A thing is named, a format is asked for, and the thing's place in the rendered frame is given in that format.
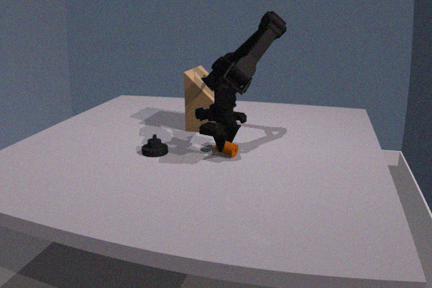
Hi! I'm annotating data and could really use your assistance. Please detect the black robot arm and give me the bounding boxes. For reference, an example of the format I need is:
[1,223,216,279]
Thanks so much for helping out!
[195,11,286,121]

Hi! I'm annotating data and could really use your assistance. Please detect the orange cylinder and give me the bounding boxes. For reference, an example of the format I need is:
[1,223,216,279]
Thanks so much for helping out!
[215,141,238,157]

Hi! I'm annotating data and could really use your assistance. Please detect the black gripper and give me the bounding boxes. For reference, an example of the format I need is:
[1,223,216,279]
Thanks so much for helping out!
[200,101,247,152]

